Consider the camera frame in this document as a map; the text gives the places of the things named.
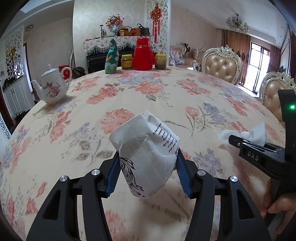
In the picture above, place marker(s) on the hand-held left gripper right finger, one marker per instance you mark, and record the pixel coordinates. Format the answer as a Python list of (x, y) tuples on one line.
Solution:
[(183, 176)]

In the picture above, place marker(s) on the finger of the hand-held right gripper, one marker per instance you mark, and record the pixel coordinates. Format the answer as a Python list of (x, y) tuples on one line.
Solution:
[(234, 139), (275, 147)]

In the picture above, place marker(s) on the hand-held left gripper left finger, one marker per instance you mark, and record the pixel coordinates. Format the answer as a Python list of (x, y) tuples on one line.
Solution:
[(113, 176)]

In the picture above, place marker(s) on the white tissue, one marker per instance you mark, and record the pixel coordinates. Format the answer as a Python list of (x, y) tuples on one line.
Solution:
[(252, 135)]

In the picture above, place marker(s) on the white printed paper bag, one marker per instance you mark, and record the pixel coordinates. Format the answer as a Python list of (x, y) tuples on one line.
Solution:
[(144, 153)]

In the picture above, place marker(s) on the person's right hand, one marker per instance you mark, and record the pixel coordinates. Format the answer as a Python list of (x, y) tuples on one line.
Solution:
[(279, 205)]

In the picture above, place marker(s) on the tufted beige ornate chair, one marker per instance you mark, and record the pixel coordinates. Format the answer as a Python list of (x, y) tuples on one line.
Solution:
[(222, 63), (275, 92)]

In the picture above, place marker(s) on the window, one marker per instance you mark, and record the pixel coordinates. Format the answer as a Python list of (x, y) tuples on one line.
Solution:
[(259, 67)]

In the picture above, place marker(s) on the brown patterned curtain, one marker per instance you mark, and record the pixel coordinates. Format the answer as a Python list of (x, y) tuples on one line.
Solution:
[(233, 44)]

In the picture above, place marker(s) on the white ornate sofa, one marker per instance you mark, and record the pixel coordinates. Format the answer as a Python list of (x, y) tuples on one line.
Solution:
[(182, 55)]

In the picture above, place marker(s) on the white floral teapot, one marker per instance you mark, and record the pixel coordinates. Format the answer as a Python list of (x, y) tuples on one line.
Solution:
[(52, 88)]

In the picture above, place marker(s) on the yellow-lidded dark jar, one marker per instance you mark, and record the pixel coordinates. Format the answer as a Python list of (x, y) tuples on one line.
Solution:
[(160, 61)]

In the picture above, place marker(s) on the black piano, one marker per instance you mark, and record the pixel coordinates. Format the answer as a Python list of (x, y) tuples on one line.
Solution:
[(97, 62)]

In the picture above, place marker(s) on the yellow-lidded orange jar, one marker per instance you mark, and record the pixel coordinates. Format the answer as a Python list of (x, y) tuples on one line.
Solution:
[(127, 62)]

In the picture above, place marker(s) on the red box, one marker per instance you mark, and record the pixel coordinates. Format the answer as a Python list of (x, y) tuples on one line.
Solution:
[(64, 70)]

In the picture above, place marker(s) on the chandelier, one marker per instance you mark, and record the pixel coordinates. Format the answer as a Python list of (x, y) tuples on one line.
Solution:
[(237, 23)]

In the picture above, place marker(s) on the green patterned bottle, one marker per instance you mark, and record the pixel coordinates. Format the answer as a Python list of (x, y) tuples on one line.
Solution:
[(112, 58)]

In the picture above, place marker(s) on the white carved lattice panel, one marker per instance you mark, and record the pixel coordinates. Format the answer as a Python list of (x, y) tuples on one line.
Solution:
[(4, 127)]

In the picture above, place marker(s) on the red thermos jug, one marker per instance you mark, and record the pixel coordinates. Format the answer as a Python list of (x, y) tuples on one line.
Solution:
[(143, 54)]

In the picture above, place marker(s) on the white low cabinet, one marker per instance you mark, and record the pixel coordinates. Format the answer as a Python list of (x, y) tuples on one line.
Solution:
[(13, 97)]

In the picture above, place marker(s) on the fringed lace cloth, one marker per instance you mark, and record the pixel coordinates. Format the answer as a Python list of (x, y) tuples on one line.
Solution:
[(97, 44)]

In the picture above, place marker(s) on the white lattice pillar screen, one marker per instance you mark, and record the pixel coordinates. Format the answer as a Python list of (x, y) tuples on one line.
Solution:
[(165, 23)]

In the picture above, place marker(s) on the red knot hanging ornament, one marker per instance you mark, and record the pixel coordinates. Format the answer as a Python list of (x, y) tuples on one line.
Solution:
[(156, 20)]

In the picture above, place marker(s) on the black handbag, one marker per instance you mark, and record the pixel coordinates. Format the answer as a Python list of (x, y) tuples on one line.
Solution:
[(143, 29)]

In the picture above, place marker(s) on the brown handbag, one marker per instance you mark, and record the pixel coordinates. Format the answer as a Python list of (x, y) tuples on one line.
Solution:
[(128, 31)]

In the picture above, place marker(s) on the vase of pink flowers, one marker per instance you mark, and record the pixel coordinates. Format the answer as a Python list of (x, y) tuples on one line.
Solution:
[(114, 25)]

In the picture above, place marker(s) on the white lattice wall screen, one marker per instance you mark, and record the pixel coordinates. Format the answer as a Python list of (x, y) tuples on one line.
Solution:
[(13, 58)]

